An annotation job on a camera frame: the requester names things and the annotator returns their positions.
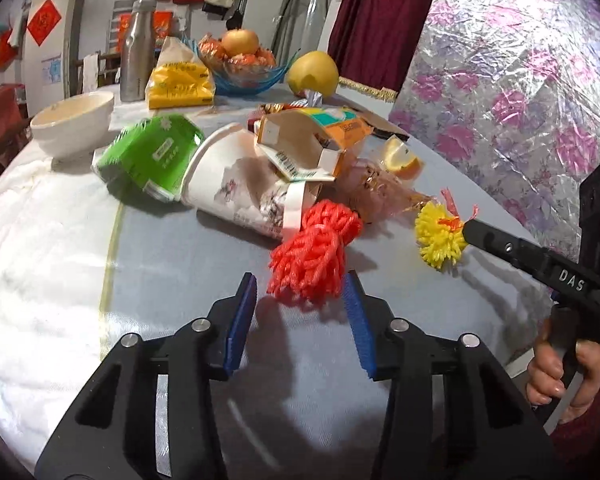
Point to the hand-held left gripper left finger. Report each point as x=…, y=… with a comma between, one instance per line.
x=240, y=325

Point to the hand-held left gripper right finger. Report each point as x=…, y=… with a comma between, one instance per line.
x=360, y=325

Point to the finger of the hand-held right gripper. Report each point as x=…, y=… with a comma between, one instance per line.
x=505, y=247

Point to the yellow foam fruit net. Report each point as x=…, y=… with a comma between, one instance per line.
x=440, y=240

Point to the red foam fruit net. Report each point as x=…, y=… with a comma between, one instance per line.
x=315, y=250

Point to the clear plastic wrapper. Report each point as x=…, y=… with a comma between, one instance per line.
x=375, y=185

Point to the person's right forearm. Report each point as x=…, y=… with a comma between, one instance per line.
x=587, y=430

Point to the person's right hand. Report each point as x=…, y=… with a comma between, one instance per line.
x=587, y=370

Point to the light blue tablecloth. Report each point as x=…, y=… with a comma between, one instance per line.
x=190, y=270

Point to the lemon slice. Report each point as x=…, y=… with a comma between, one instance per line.
x=402, y=162

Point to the white printed paper cup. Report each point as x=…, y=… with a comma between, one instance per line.
x=225, y=180

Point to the brown cardboard piece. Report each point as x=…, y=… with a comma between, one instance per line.
x=387, y=127

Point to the floral foil sheet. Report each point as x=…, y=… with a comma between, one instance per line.
x=520, y=70

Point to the green plastic packet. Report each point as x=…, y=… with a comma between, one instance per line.
x=145, y=155

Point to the orange and white cardboard box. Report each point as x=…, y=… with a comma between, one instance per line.
x=300, y=130

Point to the white tablecloth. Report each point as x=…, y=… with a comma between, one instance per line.
x=45, y=260

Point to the red and gold candy wrapper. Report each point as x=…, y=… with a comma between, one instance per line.
x=277, y=107

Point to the blue glass fruit bowl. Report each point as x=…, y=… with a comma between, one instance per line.
x=245, y=82

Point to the yellow tissue pack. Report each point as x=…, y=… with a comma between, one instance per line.
x=180, y=85

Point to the white ceramic bowl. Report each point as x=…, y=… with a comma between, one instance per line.
x=72, y=125

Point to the maroon curtain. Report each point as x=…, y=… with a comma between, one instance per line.
x=380, y=15

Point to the wrapped orange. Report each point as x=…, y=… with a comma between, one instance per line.
x=212, y=49
x=252, y=60

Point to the yellow-red apple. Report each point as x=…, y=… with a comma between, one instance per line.
x=240, y=41

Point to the stainless steel bottle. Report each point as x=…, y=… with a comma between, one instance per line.
x=136, y=55

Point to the dark wooden chair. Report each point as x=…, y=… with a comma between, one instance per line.
x=107, y=67

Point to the orange gift box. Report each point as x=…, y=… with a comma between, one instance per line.
x=162, y=25

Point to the white refrigerator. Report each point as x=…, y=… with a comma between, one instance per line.
x=62, y=35

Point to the red diamond poster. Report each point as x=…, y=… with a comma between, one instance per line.
x=43, y=23
x=6, y=52

